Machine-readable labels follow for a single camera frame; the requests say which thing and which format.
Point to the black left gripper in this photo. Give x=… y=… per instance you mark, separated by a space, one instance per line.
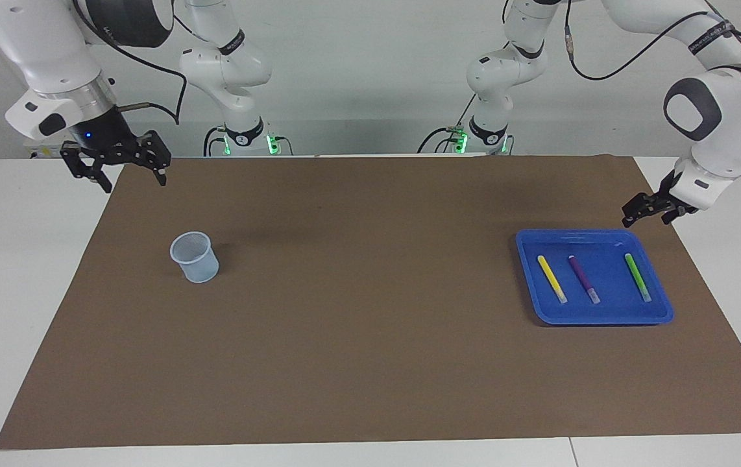
x=674 y=194

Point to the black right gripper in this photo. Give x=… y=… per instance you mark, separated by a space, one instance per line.
x=106 y=136

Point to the green pen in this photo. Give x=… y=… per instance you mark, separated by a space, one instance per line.
x=638 y=277

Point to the purple pen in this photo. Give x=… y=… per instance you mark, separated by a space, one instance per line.
x=583 y=277

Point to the yellow pen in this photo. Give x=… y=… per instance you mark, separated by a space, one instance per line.
x=551 y=277

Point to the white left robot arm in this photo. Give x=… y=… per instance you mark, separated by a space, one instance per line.
x=721 y=117

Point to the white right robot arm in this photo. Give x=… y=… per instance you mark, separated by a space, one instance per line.
x=52 y=52

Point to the blue plastic tray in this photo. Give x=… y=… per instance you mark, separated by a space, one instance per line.
x=604 y=305

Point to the white power strip box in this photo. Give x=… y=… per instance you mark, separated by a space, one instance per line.
x=46 y=150

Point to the clear plastic cup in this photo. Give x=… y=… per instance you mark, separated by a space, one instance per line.
x=202 y=269

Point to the brown table mat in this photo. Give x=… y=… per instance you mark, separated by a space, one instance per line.
x=370 y=357

